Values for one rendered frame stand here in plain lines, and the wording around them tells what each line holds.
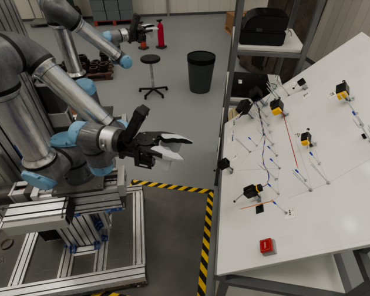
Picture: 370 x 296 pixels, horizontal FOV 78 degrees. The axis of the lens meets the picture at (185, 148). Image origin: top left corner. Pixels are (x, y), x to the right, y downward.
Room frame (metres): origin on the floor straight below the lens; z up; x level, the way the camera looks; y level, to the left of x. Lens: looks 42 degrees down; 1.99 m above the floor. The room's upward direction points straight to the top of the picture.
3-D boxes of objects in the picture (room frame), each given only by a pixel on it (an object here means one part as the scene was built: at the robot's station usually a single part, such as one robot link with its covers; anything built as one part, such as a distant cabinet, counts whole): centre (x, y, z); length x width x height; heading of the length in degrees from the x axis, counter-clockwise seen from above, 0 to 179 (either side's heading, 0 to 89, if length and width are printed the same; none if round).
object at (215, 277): (0.97, -0.25, 0.83); 1.18 x 0.06 x 0.06; 171
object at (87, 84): (1.24, 0.59, 1.33); 0.13 x 0.12 x 0.14; 35
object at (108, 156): (0.56, 0.28, 1.46); 0.11 x 0.08 x 0.11; 164
